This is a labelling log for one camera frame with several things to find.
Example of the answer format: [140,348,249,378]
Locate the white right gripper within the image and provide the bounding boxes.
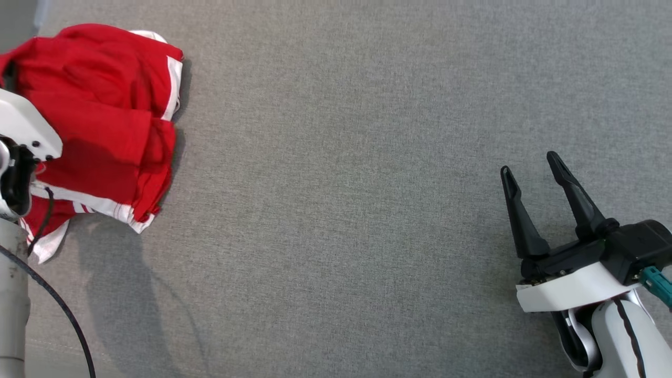
[500,151,653,313]

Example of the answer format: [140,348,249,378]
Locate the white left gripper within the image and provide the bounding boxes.
[0,89,63,161]

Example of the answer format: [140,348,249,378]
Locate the red shorts with white stripe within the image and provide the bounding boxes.
[0,24,184,169]

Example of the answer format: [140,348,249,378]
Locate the teal right camera connector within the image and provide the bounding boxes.
[639,266,672,309]

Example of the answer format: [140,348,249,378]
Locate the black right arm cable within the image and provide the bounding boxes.
[613,298,646,378]

